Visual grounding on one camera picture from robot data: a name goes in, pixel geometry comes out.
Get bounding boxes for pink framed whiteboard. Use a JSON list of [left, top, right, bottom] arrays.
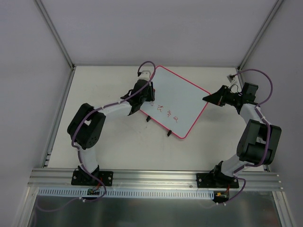
[[140, 66, 210, 139]]

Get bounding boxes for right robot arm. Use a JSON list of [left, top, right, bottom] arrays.
[[203, 83, 282, 187]]

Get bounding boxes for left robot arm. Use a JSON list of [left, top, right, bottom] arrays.
[[67, 79, 155, 185]]

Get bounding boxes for black whiteboard stand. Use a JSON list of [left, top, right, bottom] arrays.
[[146, 115, 172, 137]]

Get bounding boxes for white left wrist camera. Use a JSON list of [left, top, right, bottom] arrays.
[[137, 70, 152, 81]]

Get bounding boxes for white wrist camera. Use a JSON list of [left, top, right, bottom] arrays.
[[137, 70, 152, 81], [227, 74, 237, 87]]

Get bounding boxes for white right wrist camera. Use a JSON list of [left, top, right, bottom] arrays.
[[227, 74, 237, 87]]

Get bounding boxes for aluminium mounting rail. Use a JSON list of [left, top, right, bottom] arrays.
[[27, 168, 284, 191]]

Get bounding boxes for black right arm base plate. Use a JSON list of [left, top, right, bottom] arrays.
[[196, 173, 239, 189]]

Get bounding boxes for aluminium right corner post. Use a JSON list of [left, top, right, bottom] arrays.
[[237, 0, 284, 70]]

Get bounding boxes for aluminium corner post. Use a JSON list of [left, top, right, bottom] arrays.
[[237, 0, 284, 70], [34, 0, 75, 70]]

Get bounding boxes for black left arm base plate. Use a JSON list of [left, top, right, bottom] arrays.
[[71, 168, 114, 186]]

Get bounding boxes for aluminium left corner post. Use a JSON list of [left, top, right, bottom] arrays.
[[34, 0, 75, 70]]

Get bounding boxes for white slotted cable duct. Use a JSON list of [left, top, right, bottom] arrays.
[[37, 187, 214, 200]]

